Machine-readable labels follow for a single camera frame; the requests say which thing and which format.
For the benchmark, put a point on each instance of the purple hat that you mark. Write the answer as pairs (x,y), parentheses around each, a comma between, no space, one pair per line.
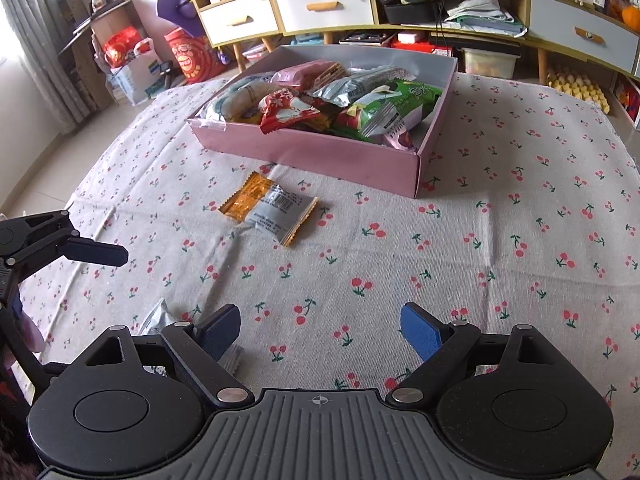
(175,5)

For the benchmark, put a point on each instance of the grey curtain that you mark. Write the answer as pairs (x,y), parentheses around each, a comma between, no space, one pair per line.
(35,50)

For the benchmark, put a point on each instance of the folded white papers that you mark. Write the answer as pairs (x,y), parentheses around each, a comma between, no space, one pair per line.
(482,15)

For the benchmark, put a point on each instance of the orange fruit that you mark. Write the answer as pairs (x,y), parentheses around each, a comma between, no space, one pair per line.
(631,15)

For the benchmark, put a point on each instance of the silver snack packet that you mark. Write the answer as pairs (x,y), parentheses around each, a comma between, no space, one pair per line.
(350,87)

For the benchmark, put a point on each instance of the clear bin with yellow contents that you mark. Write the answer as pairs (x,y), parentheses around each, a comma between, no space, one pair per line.
(487,64)

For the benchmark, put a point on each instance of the red cardboard box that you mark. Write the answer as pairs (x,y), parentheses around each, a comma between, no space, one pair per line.
(425,45)

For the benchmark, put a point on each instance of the orange snack packet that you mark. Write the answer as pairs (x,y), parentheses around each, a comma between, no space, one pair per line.
(260,200)

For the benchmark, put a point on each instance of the clear storage bin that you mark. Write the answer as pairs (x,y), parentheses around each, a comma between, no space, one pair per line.
(255,54)

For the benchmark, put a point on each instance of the red gift bag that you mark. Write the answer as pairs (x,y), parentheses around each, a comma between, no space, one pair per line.
(122,47)

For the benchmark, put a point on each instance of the white and green snack packet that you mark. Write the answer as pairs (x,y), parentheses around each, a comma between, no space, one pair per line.
(235,97)

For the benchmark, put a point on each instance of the pink cardboard box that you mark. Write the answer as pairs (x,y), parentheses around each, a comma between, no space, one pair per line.
(325,160)

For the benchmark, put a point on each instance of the white and maroon snack packet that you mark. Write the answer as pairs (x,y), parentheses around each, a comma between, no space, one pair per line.
(160,317)

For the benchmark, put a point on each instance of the pink wafer packet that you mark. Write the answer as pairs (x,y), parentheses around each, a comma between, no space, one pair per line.
(307,72)

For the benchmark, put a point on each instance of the cherry print cloth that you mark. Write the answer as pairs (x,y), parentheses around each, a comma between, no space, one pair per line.
(400,240)

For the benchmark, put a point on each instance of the wooden TV stand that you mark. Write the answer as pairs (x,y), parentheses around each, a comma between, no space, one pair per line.
(575,30)

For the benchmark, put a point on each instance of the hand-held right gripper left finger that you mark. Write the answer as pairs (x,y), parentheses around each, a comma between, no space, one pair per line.
(220,330)

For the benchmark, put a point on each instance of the yellow egg tray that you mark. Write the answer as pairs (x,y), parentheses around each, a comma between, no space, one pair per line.
(580,87)

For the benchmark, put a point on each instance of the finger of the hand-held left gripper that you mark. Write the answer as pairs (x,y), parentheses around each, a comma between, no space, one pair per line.
(97,252)

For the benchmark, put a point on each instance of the wooden shelf cabinet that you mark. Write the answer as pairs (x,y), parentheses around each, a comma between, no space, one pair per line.
(320,2)

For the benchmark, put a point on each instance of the red candy packet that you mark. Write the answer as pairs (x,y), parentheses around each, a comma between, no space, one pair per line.
(285,110)

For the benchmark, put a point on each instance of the white shopping bag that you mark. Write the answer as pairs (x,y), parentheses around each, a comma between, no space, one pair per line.
(142,77)

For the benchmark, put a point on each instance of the black lidded box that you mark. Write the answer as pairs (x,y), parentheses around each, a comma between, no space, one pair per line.
(410,10)

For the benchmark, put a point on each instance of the blue lid storage bin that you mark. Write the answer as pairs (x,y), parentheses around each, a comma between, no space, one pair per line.
(307,39)

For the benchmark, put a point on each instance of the red paper bag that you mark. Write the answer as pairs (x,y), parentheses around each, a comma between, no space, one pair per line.
(192,57)

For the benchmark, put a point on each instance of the yellow snack packet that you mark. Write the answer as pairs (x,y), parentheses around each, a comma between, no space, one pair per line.
(322,120)

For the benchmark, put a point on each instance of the dark wooden shelf rack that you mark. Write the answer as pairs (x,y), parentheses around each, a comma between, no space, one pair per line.
(95,15)

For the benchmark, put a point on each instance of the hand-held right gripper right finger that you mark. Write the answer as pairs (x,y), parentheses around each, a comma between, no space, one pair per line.
(420,330)

